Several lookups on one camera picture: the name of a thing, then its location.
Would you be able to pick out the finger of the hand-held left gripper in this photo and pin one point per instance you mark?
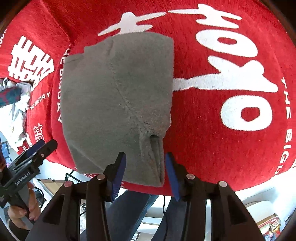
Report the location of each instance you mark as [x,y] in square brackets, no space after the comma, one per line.
[38,145]
[49,147]

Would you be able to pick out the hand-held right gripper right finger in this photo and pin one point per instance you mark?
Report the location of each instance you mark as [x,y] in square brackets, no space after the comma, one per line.
[172,178]

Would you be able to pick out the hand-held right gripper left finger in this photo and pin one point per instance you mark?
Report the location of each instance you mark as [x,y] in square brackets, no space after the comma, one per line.
[119,176]

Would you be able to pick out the grey fleece garment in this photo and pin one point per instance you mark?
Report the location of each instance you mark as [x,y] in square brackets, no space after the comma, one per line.
[115,92]

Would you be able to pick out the person's left forearm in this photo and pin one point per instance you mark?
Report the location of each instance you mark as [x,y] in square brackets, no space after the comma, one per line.
[18,229]

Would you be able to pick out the person's left hand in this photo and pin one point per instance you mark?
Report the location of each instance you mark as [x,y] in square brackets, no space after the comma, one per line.
[34,206]

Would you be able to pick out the white patterned cloth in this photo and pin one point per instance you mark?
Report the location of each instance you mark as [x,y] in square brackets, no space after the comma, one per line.
[17,125]

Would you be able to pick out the cardboard box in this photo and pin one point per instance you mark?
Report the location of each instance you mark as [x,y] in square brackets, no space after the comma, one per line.
[53,185]

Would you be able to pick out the person's blue jeans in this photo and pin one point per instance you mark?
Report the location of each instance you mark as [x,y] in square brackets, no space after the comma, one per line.
[129,208]

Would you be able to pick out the red printed blanket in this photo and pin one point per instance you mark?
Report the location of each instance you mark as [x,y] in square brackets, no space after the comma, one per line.
[219,150]

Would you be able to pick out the dark green red cloth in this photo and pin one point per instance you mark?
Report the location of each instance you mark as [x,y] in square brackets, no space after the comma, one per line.
[9,97]

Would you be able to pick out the white furniture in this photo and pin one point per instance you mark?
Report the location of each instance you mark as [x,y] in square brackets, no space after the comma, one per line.
[256,204]

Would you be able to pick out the colourful printed box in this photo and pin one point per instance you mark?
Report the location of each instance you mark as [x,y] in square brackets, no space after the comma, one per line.
[271,227]

